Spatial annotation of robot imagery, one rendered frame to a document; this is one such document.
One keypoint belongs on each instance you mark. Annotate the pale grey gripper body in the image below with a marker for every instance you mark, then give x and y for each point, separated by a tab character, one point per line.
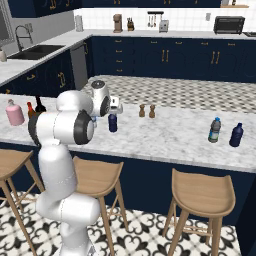
117	108

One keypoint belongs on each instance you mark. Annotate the pale bottle behind arm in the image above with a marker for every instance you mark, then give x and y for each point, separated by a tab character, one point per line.
94	121

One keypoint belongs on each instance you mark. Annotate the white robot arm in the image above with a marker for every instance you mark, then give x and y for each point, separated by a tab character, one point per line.
55	173

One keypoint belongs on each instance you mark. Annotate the dark blue bottle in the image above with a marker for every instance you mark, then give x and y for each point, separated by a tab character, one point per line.
236	136
113	123

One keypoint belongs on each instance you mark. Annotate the brown pepper shaker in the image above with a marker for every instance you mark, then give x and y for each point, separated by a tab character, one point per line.
152	112
142	111

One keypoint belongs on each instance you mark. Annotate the grey dishwasher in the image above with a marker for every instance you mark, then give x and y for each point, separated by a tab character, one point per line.
78	66

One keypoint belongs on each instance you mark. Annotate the wooden bar stool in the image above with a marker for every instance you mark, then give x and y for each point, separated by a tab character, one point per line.
98	176
201	195
11	161

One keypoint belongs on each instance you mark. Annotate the dark blue cupboard run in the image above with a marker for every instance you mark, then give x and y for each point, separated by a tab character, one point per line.
43	78
173	60

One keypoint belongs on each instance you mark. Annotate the dark glass wine bottle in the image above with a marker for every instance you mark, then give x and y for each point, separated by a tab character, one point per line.
40	106

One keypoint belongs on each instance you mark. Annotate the dark blue island cabinet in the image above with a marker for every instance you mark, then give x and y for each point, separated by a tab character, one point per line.
150	186

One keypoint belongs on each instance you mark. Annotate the brown knife block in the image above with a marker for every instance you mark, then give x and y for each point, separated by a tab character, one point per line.
130	24

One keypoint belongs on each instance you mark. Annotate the red-capped brown glass bottle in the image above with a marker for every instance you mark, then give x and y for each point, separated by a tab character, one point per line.
31	111

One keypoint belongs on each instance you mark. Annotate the white paper towel roll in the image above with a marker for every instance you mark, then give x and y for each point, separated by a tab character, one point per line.
79	23

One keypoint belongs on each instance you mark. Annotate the silver toaster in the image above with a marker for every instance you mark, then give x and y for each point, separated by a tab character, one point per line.
163	26

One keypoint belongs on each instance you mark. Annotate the black sink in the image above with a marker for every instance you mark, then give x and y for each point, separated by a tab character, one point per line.
36	51

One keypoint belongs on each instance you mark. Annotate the clear plastic bottle blue cap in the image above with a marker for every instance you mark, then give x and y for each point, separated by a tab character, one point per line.
214	131

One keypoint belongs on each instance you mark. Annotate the pink bottle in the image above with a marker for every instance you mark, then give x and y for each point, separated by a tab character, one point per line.
15	115

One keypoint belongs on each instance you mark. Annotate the black sink tap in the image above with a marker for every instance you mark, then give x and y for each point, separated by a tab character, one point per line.
20	36

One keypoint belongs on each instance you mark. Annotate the white soap dispenser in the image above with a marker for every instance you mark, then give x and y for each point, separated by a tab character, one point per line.
2	55

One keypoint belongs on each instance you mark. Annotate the black toaster oven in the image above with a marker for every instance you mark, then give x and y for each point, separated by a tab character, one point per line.
229	25

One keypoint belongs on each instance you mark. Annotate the black hob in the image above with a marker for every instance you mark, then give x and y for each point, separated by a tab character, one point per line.
250	34

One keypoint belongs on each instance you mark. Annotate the rail with hanging tools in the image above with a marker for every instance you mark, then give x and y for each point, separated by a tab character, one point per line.
155	18

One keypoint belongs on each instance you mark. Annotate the dark blue wall cupboards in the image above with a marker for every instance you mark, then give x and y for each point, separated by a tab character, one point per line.
110	4

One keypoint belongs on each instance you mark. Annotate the grey wall socket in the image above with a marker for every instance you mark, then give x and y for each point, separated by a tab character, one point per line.
208	16

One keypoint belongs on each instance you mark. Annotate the wooden wall shelf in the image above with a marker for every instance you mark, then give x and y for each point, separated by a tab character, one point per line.
235	5

